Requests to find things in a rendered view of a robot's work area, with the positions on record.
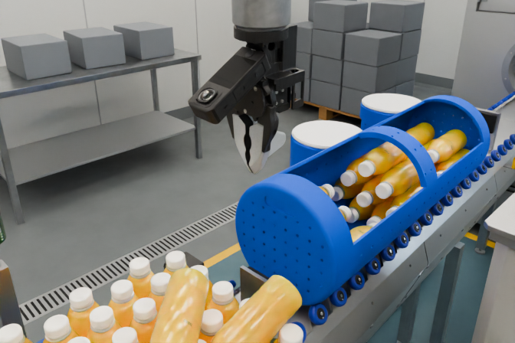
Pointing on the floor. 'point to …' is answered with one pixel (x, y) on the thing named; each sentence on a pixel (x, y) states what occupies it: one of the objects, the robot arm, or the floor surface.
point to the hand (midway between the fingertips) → (250, 167)
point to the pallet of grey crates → (356, 51)
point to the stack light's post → (8, 300)
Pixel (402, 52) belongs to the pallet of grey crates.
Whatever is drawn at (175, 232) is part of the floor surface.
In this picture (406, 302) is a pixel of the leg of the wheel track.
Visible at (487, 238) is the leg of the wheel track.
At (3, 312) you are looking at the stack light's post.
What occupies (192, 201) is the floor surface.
